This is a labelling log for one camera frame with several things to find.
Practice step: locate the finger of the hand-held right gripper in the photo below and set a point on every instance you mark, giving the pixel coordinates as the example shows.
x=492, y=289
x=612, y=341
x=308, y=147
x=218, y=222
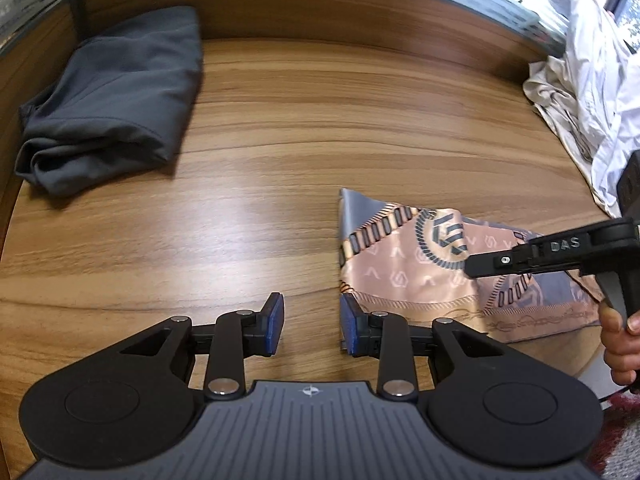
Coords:
x=495, y=261

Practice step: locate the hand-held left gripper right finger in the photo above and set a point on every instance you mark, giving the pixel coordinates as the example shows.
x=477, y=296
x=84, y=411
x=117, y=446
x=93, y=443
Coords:
x=350, y=325

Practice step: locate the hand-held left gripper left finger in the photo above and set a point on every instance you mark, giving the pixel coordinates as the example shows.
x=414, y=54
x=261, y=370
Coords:
x=274, y=322

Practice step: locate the patterned grey and pink scarf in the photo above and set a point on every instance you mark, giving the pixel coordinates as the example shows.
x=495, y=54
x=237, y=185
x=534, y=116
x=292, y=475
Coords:
x=400, y=260

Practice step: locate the person's right hand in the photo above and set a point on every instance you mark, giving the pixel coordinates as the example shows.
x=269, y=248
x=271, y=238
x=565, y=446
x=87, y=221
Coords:
x=622, y=355

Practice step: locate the beige garment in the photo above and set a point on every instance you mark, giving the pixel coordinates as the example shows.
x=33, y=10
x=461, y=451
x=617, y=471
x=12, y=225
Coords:
x=560, y=100

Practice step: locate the red patterned rug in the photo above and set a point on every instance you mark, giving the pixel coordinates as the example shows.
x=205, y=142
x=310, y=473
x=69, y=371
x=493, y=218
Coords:
x=617, y=440

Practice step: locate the white shirt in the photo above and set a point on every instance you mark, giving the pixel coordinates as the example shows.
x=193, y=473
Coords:
x=600, y=60

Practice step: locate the window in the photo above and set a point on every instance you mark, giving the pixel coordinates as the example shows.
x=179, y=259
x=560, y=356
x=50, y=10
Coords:
x=627, y=15

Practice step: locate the dark grey folded garment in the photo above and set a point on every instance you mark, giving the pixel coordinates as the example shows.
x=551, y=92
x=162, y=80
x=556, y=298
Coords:
x=115, y=95

